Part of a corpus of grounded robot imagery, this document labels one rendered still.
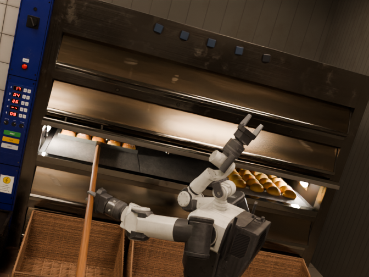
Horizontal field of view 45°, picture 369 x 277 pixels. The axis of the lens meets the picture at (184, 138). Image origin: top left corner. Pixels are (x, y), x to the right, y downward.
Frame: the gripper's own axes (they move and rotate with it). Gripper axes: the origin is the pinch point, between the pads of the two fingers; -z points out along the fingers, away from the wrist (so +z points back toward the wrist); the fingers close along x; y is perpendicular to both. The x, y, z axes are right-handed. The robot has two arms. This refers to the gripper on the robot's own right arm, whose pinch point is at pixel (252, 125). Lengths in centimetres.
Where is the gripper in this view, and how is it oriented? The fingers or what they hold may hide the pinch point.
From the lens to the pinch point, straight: 216.1
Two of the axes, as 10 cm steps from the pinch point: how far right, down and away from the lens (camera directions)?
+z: -6.1, 7.9, 0.7
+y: -4.8, -4.4, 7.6
